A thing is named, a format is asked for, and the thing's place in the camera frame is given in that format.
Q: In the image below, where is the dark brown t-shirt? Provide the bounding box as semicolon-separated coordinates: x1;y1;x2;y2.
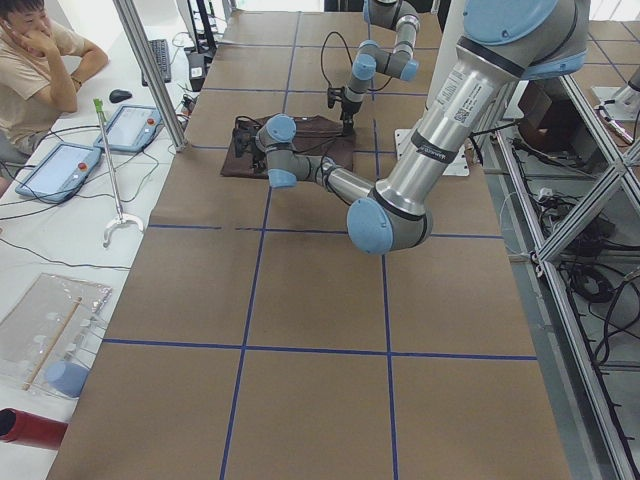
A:
220;116;356;179

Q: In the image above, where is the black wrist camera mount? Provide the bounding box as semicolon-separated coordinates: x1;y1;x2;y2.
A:
232;124;260;158
326;87;344;109

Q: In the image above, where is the black keyboard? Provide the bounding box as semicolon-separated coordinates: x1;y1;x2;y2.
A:
148;39;172;83

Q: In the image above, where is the seated person beige shirt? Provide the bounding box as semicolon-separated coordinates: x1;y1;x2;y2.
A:
1;1;109;155

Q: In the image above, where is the near blue teach pendant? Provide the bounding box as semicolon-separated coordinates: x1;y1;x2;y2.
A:
15;142;102;204

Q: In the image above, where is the left black braided cable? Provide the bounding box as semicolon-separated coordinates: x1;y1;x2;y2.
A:
231;114;351;159

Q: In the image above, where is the far blue teach pendant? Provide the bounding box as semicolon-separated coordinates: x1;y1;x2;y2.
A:
106;104;162;154

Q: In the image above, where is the blue teach pendant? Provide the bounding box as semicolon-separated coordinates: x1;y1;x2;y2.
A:
106;104;162;154
15;142;102;204

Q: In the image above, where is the green grabber tool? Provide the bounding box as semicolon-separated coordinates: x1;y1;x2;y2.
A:
93;98;144;248

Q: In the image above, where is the right black braided cable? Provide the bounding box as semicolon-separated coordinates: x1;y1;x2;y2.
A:
320;30;357;91

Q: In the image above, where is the clear plastic bag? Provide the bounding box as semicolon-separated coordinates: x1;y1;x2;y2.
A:
1;273;112;398

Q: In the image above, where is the aluminium frame cabinet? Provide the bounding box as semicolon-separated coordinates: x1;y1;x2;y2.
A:
483;75;639;479

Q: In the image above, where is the black braided cable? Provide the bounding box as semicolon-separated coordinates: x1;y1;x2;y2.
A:
320;30;357;91
231;114;351;159

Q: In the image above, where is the blue plastic cup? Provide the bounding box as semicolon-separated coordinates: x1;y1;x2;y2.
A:
45;361;90;398

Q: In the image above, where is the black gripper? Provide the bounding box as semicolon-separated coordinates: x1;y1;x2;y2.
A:
252;148;268;175
340;97;362;136

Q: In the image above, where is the black computer mouse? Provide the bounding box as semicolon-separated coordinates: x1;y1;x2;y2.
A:
109;89;132;104

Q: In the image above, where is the aluminium frame post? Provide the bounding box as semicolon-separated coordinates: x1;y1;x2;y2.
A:
113;0;187;152

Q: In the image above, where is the red cylinder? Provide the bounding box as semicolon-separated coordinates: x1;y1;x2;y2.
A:
1;408;68;450

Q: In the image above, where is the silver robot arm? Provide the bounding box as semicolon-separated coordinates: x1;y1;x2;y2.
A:
338;1;420;135
252;1;590;255

